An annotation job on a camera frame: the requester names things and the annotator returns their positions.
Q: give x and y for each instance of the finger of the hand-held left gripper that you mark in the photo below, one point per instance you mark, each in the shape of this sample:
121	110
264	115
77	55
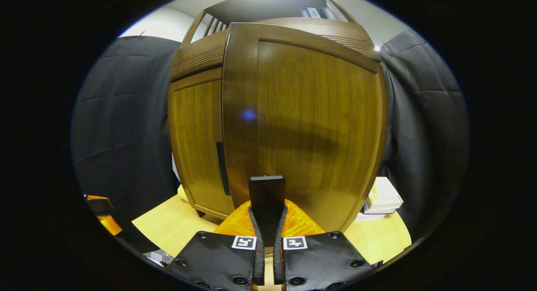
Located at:
100	207

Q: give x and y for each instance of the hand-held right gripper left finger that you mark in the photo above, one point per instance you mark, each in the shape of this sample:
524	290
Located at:
259	261

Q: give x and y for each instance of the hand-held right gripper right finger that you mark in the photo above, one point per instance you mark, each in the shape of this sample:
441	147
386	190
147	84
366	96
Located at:
279	261

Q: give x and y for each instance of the wooden shoe cabinet door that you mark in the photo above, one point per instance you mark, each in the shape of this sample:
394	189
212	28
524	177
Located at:
195	136
310	115

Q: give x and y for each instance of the wooden double-door shoe cabinet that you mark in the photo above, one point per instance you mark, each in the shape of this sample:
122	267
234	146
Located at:
268	6

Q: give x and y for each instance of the black backdrop cloth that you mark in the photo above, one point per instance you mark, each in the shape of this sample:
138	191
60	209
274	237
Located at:
121	115

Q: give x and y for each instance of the stack of white books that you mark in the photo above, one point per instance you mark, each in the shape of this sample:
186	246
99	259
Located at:
384	196

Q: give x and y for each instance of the dark blue book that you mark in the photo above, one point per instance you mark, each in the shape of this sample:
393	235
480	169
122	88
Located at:
305	13

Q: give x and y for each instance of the grey book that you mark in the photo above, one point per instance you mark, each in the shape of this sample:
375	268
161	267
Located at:
314	12

